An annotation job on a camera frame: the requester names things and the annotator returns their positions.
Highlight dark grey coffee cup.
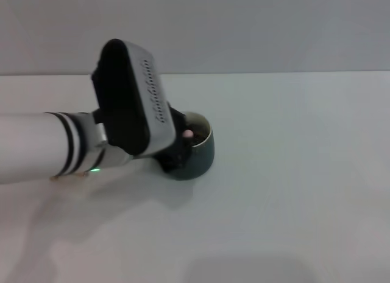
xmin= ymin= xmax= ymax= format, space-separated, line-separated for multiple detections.
xmin=166 ymin=111 xmax=215 ymax=181

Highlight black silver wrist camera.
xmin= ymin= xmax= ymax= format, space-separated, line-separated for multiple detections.
xmin=90 ymin=38 xmax=178 ymax=158

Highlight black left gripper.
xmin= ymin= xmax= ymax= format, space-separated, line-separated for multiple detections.
xmin=153 ymin=107 xmax=196 ymax=175

